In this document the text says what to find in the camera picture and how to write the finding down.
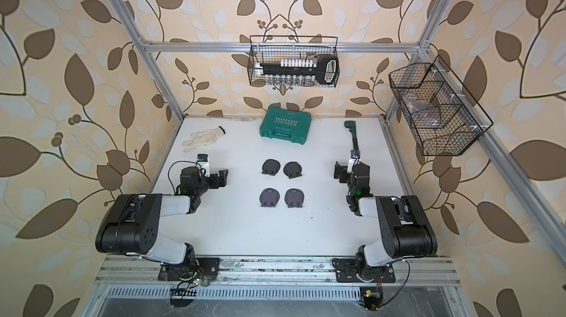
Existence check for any black phone stand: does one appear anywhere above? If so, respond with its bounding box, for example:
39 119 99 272
262 159 281 176
283 162 302 179

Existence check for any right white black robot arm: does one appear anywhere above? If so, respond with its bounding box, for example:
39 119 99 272
332 162 438 283

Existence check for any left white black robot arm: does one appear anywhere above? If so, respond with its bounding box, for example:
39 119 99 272
95 165 228 285

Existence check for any purple phone stand front right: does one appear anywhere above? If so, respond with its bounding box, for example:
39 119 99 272
284 188 305 208

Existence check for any purple phone stand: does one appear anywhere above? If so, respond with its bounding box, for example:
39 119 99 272
259 188 280 208
284 188 305 208

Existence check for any purple phone stand front left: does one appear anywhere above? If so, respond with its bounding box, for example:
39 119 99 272
259 188 280 208

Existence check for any white work glove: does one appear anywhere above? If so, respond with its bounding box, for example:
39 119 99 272
182 126 226 153

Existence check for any green black hand tool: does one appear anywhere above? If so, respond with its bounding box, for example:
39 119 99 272
344 120 359 154

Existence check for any green plastic tool case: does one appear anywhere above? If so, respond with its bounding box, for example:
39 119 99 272
259 107 312 144

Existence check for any clear plastic bag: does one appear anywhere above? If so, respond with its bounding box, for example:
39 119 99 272
403 93 442 128

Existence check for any black socket set holder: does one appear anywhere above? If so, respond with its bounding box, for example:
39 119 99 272
248 55 340 87

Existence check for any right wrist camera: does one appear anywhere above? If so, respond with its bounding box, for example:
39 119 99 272
347 150 361 173

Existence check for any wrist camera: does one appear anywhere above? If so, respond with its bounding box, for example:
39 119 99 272
347 150 361 173
197 154 209 172

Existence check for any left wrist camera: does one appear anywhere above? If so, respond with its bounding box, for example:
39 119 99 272
197 154 209 172

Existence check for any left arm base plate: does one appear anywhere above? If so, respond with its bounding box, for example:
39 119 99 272
158 257 221 282

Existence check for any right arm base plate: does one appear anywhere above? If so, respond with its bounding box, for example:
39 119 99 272
331 258 396 284

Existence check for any black wire basket right wall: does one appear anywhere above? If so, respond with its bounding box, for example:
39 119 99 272
389 56 494 156

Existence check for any black wire basket wall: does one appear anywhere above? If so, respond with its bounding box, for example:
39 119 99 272
247 35 340 88
389 56 494 156

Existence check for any black wire basket back wall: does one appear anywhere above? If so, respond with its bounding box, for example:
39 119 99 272
247 35 340 88

